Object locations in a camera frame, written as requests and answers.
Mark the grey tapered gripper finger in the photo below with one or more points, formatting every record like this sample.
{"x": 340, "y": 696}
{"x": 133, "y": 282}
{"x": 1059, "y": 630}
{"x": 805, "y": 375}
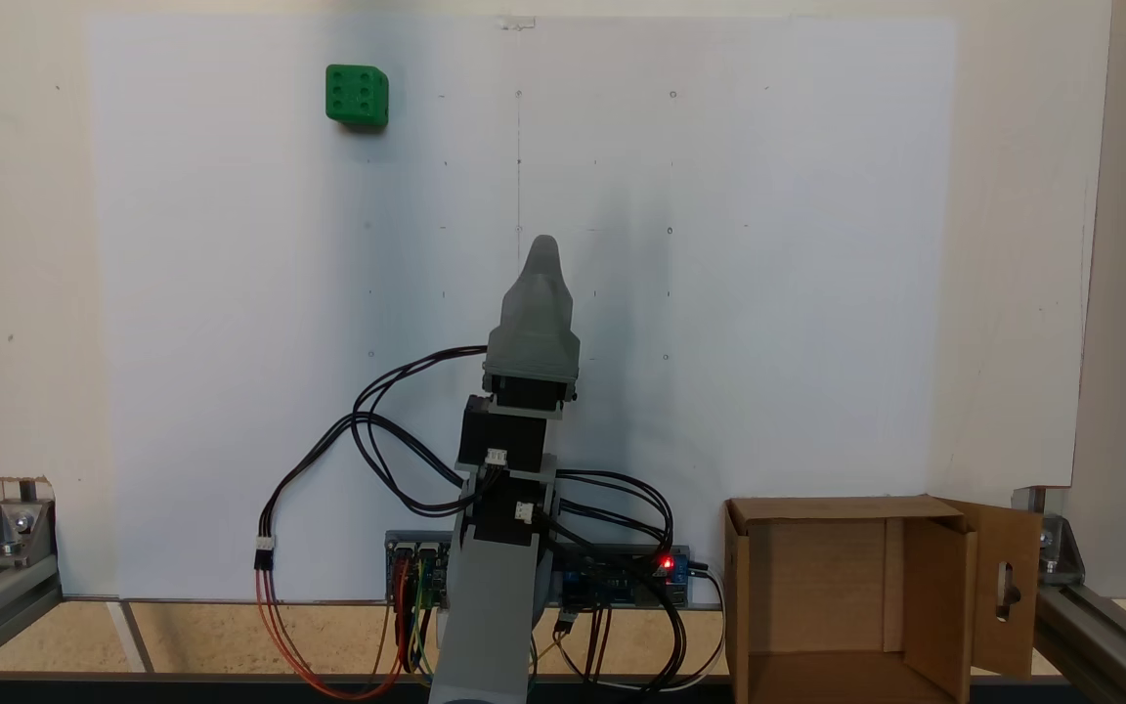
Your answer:
{"x": 539, "y": 293}

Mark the green die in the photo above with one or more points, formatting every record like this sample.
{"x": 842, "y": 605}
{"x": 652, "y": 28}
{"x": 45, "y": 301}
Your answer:
{"x": 356, "y": 94}

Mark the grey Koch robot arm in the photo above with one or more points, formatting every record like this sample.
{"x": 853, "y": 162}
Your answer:
{"x": 490, "y": 606}

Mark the white paper sheet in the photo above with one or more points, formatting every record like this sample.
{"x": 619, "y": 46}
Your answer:
{"x": 768, "y": 293}

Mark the controller board with jumper pins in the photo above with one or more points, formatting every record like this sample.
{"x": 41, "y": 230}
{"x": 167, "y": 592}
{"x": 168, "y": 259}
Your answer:
{"x": 426, "y": 567}

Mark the blue power board red LED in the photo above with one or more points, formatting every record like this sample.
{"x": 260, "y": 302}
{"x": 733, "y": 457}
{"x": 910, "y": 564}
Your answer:
{"x": 622, "y": 582}

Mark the clear tape strip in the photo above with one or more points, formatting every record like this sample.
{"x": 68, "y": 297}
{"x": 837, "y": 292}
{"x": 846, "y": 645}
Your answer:
{"x": 516, "y": 22}

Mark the brown cardboard box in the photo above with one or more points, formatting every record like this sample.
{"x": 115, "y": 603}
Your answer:
{"x": 817, "y": 587}

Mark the metal corner bracket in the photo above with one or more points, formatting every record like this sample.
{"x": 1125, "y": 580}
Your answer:
{"x": 1057, "y": 548}
{"x": 16, "y": 528}

